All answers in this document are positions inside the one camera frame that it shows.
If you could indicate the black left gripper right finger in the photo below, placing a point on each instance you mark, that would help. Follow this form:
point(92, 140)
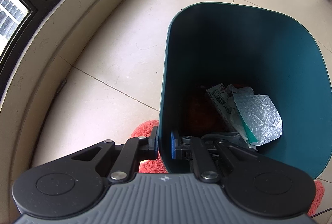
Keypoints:
point(203, 157)

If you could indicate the silver bubble wrap mailer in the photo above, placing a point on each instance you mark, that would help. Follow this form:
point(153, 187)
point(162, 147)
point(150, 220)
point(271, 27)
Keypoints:
point(261, 120)

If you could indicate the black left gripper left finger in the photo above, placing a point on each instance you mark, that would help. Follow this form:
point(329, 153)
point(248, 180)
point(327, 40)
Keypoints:
point(119, 163)

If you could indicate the white snack box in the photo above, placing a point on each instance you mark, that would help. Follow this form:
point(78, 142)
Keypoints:
point(218, 95)

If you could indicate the teal plastic trash bin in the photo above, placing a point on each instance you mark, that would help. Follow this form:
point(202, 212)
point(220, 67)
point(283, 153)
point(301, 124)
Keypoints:
point(213, 43)

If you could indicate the red shaggy rug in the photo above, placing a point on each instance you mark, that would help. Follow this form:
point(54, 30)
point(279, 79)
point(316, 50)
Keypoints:
point(157, 166)

